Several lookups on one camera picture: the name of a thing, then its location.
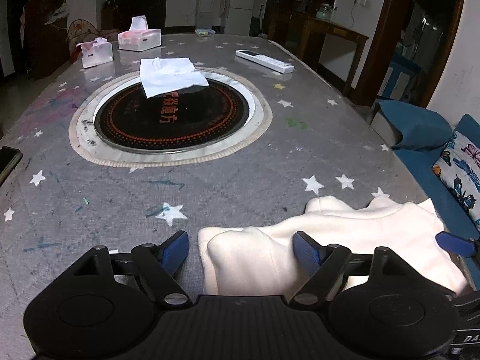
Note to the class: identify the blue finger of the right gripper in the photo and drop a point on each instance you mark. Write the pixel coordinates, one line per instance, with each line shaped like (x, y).
(467, 248)

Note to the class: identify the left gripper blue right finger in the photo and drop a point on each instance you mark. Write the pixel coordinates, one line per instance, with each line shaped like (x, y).
(309, 254)

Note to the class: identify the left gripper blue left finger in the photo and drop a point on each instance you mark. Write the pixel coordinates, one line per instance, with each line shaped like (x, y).
(173, 252)

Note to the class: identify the butterfly print cushion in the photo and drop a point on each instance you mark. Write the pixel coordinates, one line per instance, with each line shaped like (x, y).
(458, 169)

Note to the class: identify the blue covered sofa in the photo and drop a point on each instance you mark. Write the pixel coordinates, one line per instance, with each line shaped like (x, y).
(421, 135)

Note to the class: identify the round black induction cooktop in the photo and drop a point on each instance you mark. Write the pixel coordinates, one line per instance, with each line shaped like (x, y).
(180, 120)

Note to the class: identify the white tissue sheet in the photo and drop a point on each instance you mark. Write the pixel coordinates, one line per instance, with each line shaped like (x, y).
(165, 75)

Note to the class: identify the black smartphone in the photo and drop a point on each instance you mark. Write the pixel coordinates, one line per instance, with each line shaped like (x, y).
(9, 158)

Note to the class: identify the dark wooden side table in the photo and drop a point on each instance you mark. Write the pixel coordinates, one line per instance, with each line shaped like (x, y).
(330, 48)

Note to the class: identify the white remote control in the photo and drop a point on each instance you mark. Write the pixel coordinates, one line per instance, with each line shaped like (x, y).
(265, 61)

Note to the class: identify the small pink tissue pack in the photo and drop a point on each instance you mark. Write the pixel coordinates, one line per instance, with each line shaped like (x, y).
(96, 52)

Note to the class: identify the large pink tissue box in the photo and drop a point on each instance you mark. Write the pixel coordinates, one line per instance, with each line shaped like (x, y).
(139, 37)

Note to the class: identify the small clear plastic container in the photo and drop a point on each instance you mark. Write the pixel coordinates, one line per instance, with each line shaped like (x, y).
(204, 32)

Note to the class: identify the white refrigerator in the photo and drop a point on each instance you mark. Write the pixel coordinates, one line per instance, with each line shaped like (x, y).
(237, 17)

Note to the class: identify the water dispenser with blue bottle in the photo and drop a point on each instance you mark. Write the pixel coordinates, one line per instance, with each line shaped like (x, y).
(204, 14)

